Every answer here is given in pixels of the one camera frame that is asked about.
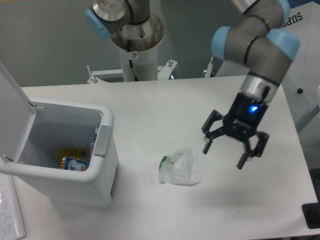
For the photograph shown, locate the blue and yellow snack package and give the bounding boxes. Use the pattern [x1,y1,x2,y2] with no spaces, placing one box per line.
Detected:
[58,148,89,172]

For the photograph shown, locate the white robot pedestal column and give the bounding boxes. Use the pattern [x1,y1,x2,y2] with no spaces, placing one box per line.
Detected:
[108,12,166,82]

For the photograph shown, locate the white metal base bracket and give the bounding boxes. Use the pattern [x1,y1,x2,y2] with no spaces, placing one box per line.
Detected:
[86,59,178,84]

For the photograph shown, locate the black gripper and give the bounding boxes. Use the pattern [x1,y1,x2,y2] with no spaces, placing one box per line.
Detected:
[201,92,270,170]

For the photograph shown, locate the white whiteboard with writing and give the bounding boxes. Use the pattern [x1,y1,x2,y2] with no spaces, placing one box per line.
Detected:
[0,173,27,240]

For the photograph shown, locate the white crumpled plastic bag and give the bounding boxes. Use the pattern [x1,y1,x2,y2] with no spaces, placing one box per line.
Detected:
[158,145,203,186]

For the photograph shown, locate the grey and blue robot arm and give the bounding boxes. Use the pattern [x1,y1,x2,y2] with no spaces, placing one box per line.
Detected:
[84,0,300,169]

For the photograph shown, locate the white plastic trash can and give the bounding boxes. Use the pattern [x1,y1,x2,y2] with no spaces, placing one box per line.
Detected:
[0,98,119,207]

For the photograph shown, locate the black cable on pedestal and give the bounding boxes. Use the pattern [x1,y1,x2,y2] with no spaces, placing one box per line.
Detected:
[125,38,139,82]

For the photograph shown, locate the clear crushed plastic bottle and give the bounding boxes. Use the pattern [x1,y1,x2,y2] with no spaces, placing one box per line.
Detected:
[86,127,99,164]

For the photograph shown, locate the white trash can lid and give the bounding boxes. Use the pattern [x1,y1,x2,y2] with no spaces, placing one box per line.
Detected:
[0,64,36,162]

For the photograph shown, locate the black device at table edge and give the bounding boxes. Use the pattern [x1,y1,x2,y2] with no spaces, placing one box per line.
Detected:
[302,202,320,229]

